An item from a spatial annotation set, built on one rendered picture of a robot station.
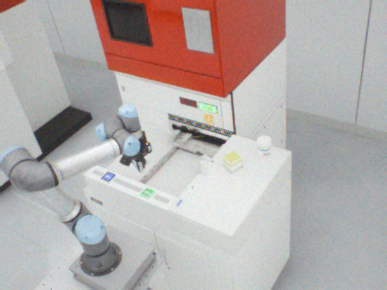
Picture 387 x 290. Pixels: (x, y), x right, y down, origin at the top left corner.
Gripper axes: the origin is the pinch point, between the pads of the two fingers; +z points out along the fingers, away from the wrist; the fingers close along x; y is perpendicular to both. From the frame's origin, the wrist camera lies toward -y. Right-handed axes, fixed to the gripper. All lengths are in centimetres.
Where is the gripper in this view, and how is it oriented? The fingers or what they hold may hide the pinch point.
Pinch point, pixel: (140, 172)
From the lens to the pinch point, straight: 207.7
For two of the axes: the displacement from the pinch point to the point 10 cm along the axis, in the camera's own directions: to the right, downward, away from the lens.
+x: -8.3, -2.7, 4.9
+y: 5.4, -5.8, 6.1
